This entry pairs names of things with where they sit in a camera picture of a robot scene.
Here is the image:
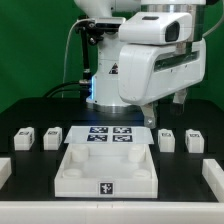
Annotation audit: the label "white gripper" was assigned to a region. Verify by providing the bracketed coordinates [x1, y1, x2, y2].
[118, 39, 206, 129]

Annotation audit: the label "white square table top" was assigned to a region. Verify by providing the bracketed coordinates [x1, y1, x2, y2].
[54, 143, 158, 199]

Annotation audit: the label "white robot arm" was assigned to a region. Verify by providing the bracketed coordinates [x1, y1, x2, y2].
[74, 0, 224, 128]

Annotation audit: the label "white sheet with tags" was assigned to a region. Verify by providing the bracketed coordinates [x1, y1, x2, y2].
[64, 126, 154, 144]

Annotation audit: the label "white left obstacle block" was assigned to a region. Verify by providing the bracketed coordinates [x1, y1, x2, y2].
[0, 158, 12, 189]

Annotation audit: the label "white right obstacle wall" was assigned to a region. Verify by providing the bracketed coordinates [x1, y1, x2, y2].
[202, 159, 224, 203]

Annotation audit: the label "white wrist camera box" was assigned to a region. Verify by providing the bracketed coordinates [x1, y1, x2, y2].
[118, 12, 192, 45]

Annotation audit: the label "black cables at base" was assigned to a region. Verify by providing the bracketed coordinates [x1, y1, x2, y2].
[42, 79, 93, 99]

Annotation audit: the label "black camera on mount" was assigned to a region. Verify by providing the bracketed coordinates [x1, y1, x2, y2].
[87, 17, 126, 32]

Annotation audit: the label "white cable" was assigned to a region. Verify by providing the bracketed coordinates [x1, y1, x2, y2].
[61, 18, 93, 98]

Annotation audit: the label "white front rail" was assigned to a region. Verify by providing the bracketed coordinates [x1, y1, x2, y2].
[0, 201, 224, 224]

